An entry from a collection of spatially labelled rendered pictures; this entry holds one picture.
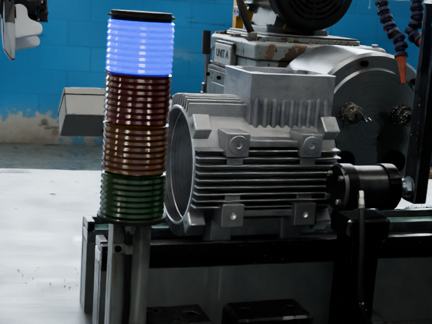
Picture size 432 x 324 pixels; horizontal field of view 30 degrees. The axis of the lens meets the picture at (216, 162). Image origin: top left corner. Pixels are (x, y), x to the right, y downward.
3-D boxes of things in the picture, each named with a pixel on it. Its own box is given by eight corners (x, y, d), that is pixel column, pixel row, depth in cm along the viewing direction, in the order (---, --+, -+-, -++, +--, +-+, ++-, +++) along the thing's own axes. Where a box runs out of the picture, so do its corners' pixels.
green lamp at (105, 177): (154, 207, 79) (157, 162, 78) (171, 225, 73) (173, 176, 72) (93, 208, 77) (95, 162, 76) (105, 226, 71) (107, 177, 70)
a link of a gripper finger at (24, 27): (45, 49, 126) (42, 1, 130) (6, 47, 124) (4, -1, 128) (42, 60, 129) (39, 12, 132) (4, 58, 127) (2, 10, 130)
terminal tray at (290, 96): (297, 117, 118) (302, 68, 116) (332, 130, 108) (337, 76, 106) (220, 116, 114) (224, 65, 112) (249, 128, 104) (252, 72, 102)
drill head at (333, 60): (341, 157, 176) (353, 42, 171) (437, 199, 143) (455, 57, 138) (234, 157, 168) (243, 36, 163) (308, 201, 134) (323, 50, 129)
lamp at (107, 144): (157, 162, 78) (159, 116, 77) (173, 176, 72) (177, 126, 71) (95, 162, 76) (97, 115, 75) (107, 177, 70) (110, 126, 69)
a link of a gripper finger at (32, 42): (42, 60, 128) (39, 12, 132) (4, 58, 127) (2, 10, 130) (40, 71, 131) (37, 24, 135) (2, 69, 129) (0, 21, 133)
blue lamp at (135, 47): (162, 69, 76) (165, 20, 75) (180, 76, 71) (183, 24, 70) (99, 67, 74) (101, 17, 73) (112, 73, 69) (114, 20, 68)
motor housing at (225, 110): (277, 211, 124) (288, 89, 121) (335, 249, 107) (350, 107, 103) (152, 214, 118) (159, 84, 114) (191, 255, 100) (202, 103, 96)
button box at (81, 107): (163, 137, 133) (160, 110, 135) (174, 117, 127) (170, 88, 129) (59, 136, 127) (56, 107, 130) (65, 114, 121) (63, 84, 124)
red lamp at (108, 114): (159, 116, 77) (162, 69, 76) (177, 126, 71) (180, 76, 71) (97, 115, 75) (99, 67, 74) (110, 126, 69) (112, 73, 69)
